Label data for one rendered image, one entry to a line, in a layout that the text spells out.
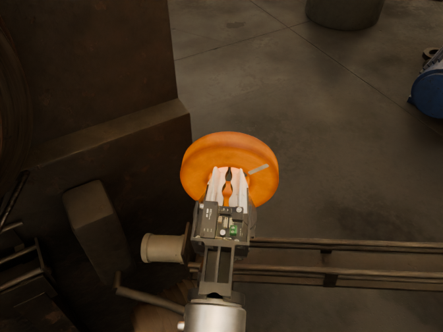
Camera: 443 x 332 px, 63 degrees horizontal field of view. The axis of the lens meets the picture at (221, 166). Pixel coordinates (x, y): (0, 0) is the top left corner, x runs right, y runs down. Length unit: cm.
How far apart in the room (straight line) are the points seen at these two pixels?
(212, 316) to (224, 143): 22
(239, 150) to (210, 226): 12
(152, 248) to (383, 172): 141
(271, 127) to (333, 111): 40
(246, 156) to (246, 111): 160
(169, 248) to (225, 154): 29
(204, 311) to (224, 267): 6
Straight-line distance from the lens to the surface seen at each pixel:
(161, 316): 86
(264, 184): 56
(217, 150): 51
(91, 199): 71
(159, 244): 75
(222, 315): 44
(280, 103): 219
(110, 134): 71
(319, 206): 170
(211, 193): 50
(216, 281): 43
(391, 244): 79
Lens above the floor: 133
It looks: 48 degrees down
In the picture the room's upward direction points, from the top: straight up
